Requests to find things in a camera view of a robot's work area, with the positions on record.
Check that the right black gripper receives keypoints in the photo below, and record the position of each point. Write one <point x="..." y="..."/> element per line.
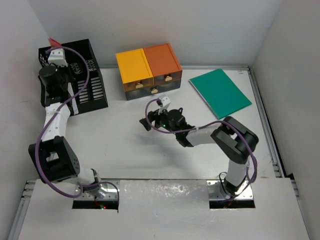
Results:
<point x="155" y="116"/>

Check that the orange yellow drawer cabinet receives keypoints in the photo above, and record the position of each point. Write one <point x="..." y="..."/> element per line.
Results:
<point x="149" y="71"/>

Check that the red folder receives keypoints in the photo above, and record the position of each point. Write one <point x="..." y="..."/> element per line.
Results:
<point x="53" y="43"/>

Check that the metal base plate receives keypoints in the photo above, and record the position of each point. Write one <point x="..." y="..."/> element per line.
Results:
<point x="216" y="192"/>
<point x="108" y="190"/>

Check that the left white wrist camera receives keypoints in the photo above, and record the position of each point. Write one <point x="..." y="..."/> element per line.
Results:
<point x="58" y="58"/>

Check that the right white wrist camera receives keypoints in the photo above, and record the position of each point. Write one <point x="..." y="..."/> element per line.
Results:
<point x="163" y="103"/>

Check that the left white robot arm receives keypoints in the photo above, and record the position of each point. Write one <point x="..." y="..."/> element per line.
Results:
<point x="53" y="157"/>

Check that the black mesh file organizer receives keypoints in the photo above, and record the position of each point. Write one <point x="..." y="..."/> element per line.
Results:
<point x="83" y="74"/>

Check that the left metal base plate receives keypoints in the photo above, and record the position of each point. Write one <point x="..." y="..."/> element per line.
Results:
<point x="108" y="190"/>

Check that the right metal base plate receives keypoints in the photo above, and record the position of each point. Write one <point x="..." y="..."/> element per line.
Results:
<point x="216" y="192"/>

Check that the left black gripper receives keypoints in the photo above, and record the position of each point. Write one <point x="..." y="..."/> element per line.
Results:
<point x="66" y="69"/>

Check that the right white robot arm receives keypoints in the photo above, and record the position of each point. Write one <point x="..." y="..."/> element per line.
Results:
<point x="234" y="139"/>

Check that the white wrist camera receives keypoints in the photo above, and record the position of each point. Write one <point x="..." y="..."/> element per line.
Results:
<point x="163" y="103"/>
<point x="58" y="58"/>

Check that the green folder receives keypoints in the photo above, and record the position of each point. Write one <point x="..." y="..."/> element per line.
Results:
<point x="220" y="93"/>

